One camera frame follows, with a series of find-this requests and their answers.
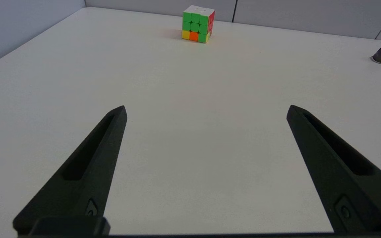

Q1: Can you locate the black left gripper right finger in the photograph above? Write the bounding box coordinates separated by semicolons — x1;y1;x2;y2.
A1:
286;105;381;234

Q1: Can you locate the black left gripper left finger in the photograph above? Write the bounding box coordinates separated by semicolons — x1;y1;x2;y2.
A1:
13;105;128;236

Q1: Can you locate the multicolour puzzle cube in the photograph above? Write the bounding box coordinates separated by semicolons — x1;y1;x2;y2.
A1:
182;5;215;44

